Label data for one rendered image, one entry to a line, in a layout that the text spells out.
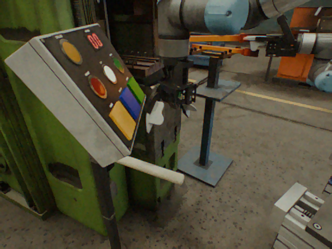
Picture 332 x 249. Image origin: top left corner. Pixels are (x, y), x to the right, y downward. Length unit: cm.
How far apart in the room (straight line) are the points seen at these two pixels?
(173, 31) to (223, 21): 12
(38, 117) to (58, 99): 84
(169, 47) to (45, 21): 52
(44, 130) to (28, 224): 70
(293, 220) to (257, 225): 95
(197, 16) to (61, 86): 28
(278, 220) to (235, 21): 53
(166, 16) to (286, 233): 63
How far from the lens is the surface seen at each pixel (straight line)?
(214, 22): 42
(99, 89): 48
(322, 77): 88
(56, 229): 164
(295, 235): 71
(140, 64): 109
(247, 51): 144
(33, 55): 44
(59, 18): 86
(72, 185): 136
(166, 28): 49
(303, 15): 434
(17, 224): 180
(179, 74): 50
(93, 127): 45
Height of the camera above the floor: 124
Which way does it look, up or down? 30 degrees down
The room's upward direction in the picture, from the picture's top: straight up
